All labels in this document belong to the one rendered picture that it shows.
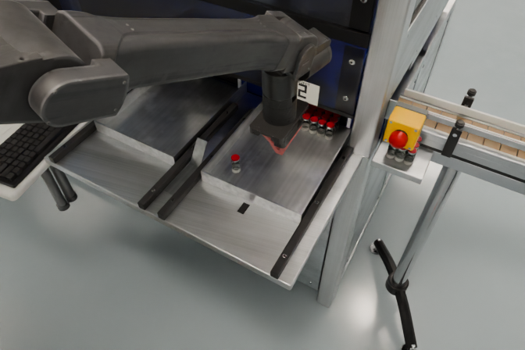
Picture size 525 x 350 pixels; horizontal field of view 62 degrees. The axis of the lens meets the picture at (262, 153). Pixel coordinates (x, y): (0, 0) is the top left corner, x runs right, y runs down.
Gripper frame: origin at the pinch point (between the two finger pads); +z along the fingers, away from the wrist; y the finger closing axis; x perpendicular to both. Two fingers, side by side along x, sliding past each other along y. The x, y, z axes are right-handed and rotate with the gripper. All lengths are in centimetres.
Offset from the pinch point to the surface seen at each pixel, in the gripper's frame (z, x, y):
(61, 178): 75, 102, 4
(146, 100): 21, 52, 16
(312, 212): 19.5, -6.6, 2.8
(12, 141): 25, 77, -12
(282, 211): 19.4, -0.8, -0.2
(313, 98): 9.4, 4.7, 26.1
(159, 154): 18.8, 33.3, -0.2
